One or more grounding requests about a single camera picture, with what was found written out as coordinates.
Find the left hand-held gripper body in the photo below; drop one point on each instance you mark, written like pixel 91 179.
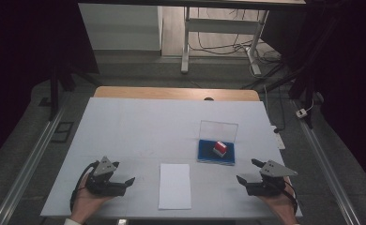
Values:
pixel 104 187

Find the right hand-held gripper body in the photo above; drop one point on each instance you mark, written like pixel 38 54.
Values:
pixel 270 187

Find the red and white stamp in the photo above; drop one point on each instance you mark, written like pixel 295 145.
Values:
pixel 220 148

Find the clear plastic box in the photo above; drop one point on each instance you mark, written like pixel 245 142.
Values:
pixel 205 153

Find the person's right hand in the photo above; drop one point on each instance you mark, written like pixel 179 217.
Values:
pixel 282 206

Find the person's left hand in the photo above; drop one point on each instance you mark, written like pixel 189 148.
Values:
pixel 85 204

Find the large white table cover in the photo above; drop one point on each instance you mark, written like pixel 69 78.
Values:
pixel 140 131

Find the white paper sheet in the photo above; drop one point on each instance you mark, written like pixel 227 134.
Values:
pixel 175 187

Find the dark floor socket plate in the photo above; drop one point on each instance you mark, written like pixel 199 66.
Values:
pixel 62 132

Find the small white adapter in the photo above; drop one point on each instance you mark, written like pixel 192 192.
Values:
pixel 301 113

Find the black metal stand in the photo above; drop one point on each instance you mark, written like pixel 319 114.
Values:
pixel 54 93

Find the black curtain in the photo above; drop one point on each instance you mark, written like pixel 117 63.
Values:
pixel 21 62
pixel 343 78

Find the white cabinet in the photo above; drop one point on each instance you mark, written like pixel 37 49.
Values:
pixel 118 28

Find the metal table bracket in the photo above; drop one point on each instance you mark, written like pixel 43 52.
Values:
pixel 122 222

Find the aluminium floor rail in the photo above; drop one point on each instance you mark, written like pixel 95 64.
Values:
pixel 325 162
pixel 31 162

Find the white desk frame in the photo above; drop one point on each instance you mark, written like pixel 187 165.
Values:
pixel 221 25

